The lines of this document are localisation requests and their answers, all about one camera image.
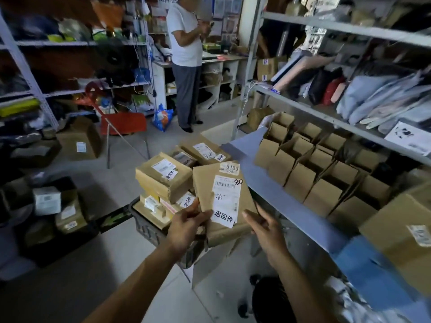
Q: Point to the person's black trouser leg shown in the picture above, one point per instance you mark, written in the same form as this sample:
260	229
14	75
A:
272	302

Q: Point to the row of soft mailer parcels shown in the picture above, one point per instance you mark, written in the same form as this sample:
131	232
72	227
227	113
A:
363	94

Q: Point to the wide cardboard parcel, white labels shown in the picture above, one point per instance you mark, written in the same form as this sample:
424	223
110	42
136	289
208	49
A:
205	149

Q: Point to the large closed cardboard box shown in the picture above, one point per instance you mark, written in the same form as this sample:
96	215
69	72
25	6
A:
400	232

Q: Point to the white counter with cubbies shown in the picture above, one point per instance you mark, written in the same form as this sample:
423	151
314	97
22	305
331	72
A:
215	77

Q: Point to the thick cardboard parcel, white labels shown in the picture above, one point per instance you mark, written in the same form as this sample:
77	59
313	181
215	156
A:
161	179

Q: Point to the worn cardboard box, white labels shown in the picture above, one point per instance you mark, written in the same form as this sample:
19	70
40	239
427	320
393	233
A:
70	213

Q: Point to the red folding chair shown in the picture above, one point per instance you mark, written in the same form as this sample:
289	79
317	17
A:
123	122

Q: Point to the cardboard box, small white label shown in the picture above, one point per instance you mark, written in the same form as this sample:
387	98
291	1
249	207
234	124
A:
79	137

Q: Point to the blue plastic bag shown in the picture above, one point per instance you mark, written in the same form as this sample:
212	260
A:
162	118

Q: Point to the cardboard box, blue sticker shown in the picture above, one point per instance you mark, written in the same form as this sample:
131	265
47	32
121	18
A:
267	68

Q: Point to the person's right thumb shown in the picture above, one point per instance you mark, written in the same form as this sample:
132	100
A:
253	221

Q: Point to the person's left thumb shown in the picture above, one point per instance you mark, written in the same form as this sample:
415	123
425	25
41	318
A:
202	218

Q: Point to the yellow and white parcel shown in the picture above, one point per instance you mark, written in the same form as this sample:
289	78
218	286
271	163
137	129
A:
156	206

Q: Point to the yellow-green wrapped parcel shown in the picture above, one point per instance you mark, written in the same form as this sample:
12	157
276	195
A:
18	107

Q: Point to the small taped cardboard parcel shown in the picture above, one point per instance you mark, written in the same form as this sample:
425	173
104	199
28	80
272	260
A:
184	158

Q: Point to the person's black shoe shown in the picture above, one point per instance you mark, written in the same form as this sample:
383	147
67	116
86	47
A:
243	309

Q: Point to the person's right hand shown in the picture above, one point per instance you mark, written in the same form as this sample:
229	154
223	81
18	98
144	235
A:
269	237

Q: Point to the black fan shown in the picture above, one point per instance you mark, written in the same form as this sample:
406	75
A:
112	62

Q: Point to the person's left hand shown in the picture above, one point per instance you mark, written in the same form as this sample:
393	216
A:
183	232

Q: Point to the row of open cardboard boxes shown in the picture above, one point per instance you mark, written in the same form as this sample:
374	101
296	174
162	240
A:
313	171

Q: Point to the black floor crate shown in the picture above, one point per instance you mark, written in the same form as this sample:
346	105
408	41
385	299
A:
57	245

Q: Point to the person's right forearm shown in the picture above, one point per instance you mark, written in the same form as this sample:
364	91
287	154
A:
299	289

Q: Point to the white box, black print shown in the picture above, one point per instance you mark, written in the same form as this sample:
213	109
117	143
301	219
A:
409	137

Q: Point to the grey metal shelf rack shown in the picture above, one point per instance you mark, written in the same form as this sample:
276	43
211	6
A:
33	73
336	124

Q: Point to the plain cardboard box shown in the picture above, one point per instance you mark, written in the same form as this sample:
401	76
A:
259	118

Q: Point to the blue shelf board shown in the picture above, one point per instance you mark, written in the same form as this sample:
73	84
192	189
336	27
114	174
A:
303	225

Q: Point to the black plastic crate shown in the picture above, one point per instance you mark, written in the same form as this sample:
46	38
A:
148	228

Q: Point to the person's left forearm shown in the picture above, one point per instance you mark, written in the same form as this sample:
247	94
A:
134	289

